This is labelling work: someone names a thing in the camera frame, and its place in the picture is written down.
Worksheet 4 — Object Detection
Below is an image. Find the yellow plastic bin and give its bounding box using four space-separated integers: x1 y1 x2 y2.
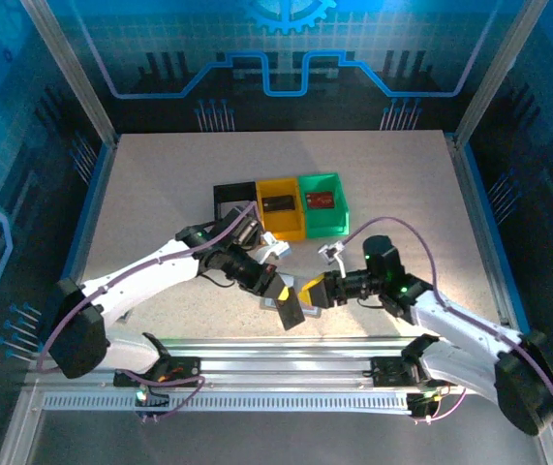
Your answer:
255 177 308 242

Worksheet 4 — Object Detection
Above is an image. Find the green plastic bin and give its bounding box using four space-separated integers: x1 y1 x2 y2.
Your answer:
297 172 353 239

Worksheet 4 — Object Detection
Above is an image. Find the black card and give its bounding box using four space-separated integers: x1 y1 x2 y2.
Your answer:
261 195 296 213
275 289 306 332

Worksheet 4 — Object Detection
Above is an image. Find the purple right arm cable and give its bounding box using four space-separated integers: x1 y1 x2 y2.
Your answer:
338 216 553 440

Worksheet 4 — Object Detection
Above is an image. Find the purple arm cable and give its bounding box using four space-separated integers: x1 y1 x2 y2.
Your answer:
338 216 553 440
37 201 261 423

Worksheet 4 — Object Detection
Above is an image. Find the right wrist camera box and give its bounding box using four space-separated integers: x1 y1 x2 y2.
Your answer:
317 240 350 272

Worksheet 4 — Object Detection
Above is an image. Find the black plastic bin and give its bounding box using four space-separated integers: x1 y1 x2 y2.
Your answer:
212 181 261 224

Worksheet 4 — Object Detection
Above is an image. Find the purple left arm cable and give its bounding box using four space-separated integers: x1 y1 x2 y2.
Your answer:
37 201 261 423

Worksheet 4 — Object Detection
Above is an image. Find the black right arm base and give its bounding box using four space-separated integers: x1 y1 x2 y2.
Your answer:
370 356 459 388

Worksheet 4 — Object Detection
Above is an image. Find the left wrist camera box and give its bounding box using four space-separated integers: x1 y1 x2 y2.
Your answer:
255 232 292 264

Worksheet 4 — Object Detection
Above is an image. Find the red VIP card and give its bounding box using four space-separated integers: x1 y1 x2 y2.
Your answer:
305 192 338 209

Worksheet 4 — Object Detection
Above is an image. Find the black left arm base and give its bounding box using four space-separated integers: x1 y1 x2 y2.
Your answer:
113 356 203 388

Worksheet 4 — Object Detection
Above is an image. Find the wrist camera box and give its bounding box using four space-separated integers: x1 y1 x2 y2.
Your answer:
317 240 350 272
255 232 292 264

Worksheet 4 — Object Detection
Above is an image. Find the small controller board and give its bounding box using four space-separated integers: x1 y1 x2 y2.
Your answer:
133 385 170 425
407 390 451 425

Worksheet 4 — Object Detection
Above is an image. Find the slotted cable duct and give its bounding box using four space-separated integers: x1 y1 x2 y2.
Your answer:
43 390 415 414

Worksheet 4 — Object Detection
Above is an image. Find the aluminium frame post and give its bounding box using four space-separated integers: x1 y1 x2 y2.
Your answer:
18 0 120 149
452 0 551 146

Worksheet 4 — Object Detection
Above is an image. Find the aluminium mounting rail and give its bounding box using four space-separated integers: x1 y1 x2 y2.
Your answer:
26 336 546 396

